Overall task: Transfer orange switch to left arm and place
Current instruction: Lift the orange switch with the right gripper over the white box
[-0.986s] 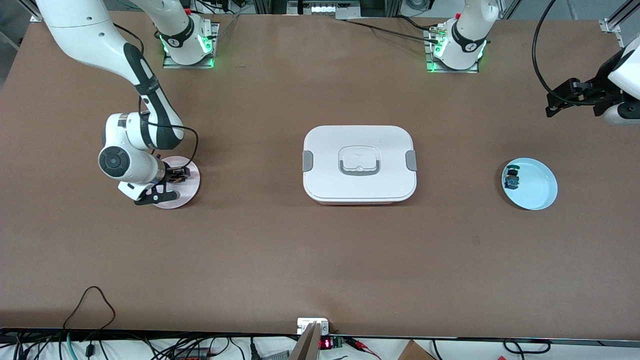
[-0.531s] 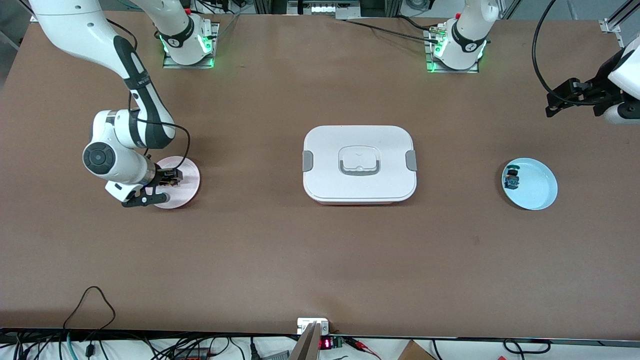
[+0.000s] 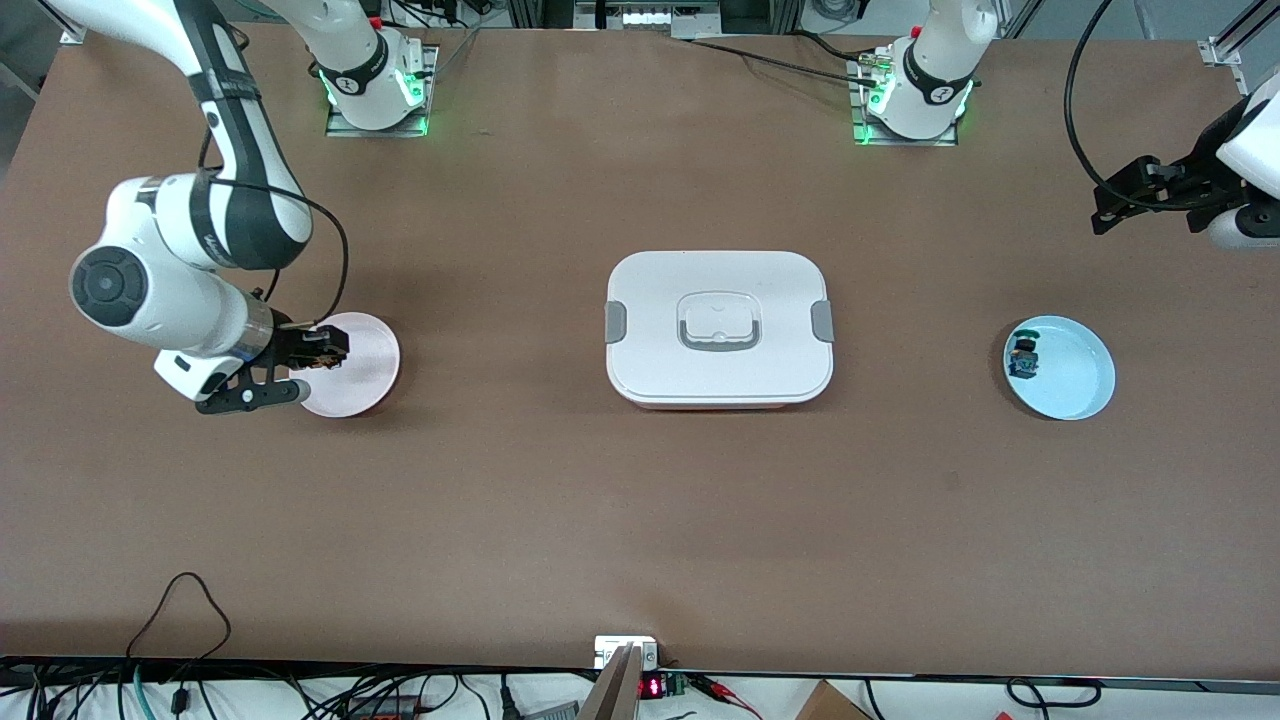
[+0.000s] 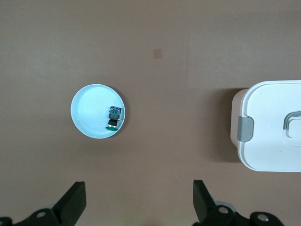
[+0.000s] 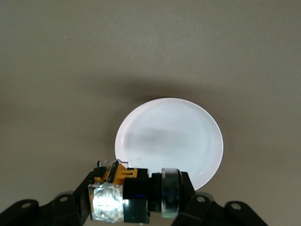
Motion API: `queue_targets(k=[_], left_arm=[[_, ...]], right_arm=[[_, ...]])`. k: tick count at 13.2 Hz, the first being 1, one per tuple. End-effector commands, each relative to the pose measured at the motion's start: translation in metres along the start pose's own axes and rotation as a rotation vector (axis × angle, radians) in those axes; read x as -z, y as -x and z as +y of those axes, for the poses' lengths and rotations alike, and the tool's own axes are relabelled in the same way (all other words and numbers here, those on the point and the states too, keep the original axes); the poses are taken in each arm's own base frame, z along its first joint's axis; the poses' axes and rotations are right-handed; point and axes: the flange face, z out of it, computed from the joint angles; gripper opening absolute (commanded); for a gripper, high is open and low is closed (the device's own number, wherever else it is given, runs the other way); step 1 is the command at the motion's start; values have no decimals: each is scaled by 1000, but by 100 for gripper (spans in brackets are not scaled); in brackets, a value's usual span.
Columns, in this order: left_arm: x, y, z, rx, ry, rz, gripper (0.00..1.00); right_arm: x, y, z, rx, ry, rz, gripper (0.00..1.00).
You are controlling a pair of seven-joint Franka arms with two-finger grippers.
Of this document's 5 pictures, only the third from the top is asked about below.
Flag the white socket box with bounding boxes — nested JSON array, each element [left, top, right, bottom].
[[594, 636, 660, 669]]

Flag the pale pink round plate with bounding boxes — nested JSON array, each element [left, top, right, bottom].
[[290, 312, 402, 419]]

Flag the light blue round plate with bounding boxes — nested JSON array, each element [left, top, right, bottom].
[[1003, 315, 1117, 422]]

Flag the grey slanted bar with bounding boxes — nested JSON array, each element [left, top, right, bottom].
[[578, 645, 643, 720]]

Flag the white terminal strip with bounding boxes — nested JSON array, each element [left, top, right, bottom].
[[575, 0, 721, 39]]

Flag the red clip leads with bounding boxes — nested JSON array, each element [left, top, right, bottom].
[[690, 674, 763, 719]]

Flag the brown cardboard piece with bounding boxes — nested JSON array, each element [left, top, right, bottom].
[[795, 680, 873, 720]]

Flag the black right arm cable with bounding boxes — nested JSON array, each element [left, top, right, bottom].
[[200, 125, 351, 331]]

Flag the blue push-button switch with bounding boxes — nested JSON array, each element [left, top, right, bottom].
[[1007, 328, 1043, 381]]

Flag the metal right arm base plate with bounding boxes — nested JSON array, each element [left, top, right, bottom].
[[325, 42, 439, 139]]

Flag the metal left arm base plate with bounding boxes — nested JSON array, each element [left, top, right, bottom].
[[848, 55, 961, 148]]

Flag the thin black looped cable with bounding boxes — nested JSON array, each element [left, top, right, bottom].
[[125, 572, 233, 666]]

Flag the white lunch box grey handle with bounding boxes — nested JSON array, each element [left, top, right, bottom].
[[604, 250, 835, 411]]

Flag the black cable to arm base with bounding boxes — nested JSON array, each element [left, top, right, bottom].
[[690, 30, 891, 86]]

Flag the black coiled cable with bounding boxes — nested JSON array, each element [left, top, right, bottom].
[[1005, 677, 1103, 709]]

